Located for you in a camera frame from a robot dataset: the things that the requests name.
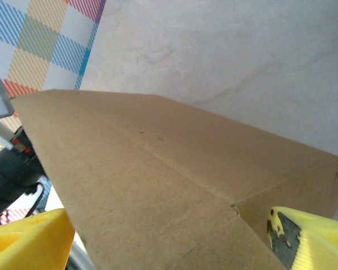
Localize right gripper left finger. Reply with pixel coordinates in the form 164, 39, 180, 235
0, 208, 75, 270

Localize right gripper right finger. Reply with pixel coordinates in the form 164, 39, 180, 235
266, 206, 338, 270

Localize brown cardboard box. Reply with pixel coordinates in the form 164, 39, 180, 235
10, 88, 338, 270

